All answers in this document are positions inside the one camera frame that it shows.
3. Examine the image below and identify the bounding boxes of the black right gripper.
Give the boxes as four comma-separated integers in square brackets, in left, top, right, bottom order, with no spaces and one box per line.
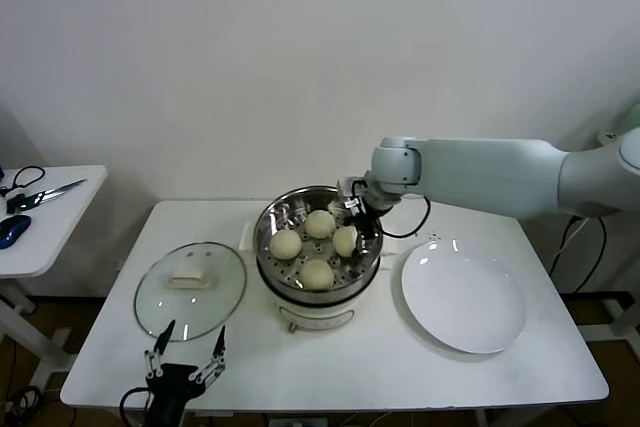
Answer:
[341,199,384,262]

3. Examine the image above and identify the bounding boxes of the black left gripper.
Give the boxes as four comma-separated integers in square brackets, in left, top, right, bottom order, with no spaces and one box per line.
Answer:
[143,319,227,397]

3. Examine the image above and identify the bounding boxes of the white steamed baozi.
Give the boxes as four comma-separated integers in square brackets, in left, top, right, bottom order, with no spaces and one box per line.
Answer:
[269,229,304,262]
[299,259,335,292]
[304,209,337,240]
[332,225,359,257]

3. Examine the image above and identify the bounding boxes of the glass lid with white handle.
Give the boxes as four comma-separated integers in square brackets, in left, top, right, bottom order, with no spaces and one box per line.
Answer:
[132,241,249,343]

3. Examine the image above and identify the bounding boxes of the stainless steel steamer basket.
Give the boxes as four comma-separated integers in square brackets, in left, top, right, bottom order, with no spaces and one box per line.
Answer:
[239,185,400,294]

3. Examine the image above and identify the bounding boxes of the white electric cooker pot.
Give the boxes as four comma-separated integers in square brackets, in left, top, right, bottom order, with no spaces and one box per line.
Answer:
[257,251,394,336]

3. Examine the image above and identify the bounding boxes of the white round plate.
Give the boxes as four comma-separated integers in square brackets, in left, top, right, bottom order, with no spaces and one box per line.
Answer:
[399,239,529,354]

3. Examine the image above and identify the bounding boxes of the white side table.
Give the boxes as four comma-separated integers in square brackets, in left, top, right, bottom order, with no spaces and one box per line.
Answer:
[0,164,109,388]

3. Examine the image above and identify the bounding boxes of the steel scissors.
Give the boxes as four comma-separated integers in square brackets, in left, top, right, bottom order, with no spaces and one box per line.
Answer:
[5,178,87,213]

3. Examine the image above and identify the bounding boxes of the blue computer mouse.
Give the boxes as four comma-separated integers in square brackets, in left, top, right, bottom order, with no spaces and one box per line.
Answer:
[0,214,33,250]

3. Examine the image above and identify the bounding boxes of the pale green appliance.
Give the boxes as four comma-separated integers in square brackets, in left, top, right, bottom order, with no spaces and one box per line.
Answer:
[622,102,640,134]

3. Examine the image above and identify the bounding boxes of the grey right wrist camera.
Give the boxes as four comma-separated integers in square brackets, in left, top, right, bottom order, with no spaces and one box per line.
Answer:
[337,176,360,202]

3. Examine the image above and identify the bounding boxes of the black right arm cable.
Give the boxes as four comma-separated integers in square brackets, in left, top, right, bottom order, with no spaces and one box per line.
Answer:
[377,195,432,239]

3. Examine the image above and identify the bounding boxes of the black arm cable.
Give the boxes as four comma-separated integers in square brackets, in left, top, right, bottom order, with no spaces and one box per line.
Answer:
[377,195,432,239]
[118,386,151,426]

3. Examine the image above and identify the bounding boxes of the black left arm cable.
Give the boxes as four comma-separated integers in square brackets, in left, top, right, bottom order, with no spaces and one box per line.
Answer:
[118,386,151,426]

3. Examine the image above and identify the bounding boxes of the black floor cables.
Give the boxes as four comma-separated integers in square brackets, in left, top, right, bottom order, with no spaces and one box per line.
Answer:
[0,386,46,427]

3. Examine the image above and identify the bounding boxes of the black power adapter cable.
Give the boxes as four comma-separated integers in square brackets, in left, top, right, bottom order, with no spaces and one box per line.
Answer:
[549,216,609,296]

